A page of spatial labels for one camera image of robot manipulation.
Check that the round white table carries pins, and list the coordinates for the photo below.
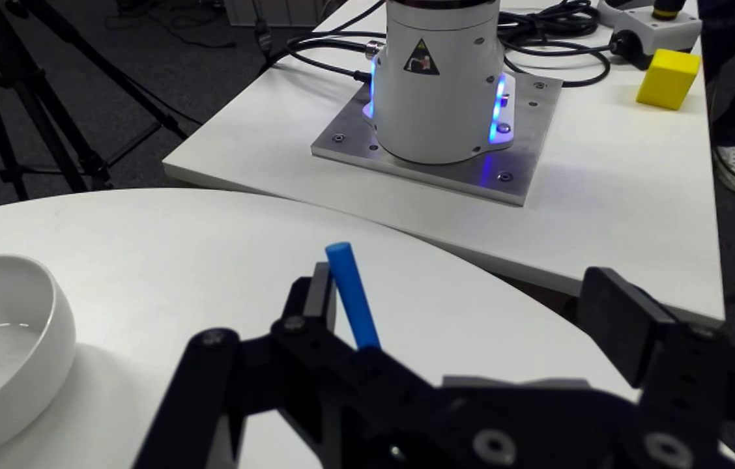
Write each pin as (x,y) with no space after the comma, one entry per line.
(194,261)

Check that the black camera tripod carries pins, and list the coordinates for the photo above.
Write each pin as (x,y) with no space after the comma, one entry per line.
(30,104)

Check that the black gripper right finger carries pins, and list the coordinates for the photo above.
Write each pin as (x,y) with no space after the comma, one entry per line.
(697,372)

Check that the metal base plate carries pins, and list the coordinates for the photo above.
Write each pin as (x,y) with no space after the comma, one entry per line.
(524,165)

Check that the white rectangular table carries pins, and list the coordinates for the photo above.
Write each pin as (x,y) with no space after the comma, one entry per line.
(629,217)

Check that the emergency stop button box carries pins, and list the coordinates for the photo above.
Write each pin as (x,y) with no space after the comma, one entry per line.
(654,30)

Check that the yellow block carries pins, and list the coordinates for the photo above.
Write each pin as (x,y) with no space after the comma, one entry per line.
(667,79)

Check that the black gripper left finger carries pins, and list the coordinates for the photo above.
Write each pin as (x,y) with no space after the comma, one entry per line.
(238,372)

